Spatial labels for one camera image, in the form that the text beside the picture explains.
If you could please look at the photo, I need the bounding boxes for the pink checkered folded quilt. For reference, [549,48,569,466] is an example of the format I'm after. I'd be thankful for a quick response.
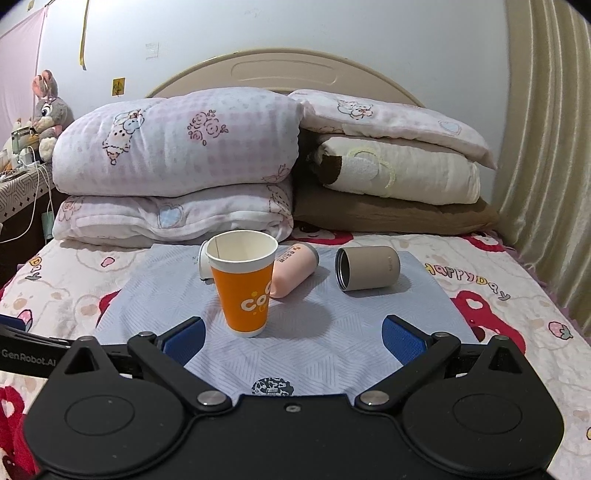
[52,87,303,248]

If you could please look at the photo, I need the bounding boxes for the white leaf-print paper cup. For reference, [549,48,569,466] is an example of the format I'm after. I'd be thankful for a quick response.
[197,241,213,281]

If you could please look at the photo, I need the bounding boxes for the pink hanging wall cloth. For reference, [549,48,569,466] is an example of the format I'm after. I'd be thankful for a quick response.
[0,9,46,144]

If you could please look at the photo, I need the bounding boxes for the pink tumbler cup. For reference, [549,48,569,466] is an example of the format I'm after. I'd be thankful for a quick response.
[270,243,320,299]

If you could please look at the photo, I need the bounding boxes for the beige steel-lined cup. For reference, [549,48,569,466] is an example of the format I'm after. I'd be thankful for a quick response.
[335,246,401,292]

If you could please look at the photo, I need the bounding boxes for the white charging cable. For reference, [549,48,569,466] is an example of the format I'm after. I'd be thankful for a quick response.
[0,163,52,245]

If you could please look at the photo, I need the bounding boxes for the orange paper cup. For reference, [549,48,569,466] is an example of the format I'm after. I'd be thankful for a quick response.
[205,230,279,337]

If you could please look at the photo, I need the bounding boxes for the beige wooden headboard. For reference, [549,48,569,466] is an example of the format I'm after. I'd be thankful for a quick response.
[147,48,421,106]

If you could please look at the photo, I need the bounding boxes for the beige striped curtain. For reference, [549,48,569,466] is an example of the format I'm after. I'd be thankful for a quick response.
[493,1,590,324]

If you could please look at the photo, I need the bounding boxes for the cluttered bedside table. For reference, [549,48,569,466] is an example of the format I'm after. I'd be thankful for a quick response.
[1,125,54,223]

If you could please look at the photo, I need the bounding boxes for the grey plush rabbit toy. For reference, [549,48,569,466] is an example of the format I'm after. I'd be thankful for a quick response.
[30,70,73,162]

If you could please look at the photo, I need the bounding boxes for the yellow wall sticker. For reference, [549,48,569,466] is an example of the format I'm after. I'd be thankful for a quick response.
[111,77,125,97]

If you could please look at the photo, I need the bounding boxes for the pink cartoon pillow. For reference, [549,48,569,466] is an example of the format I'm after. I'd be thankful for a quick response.
[288,89,497,169]

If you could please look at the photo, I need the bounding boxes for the grey striped cloth mat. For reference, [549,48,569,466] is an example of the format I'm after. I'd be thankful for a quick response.
[96,245,476,399]

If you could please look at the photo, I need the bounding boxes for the white wall switch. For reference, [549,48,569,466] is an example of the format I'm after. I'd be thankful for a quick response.
[145,42,159,60]

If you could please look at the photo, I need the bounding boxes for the cream and brown folded blanket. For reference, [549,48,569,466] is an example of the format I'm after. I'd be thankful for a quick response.
[291,130,499,236]

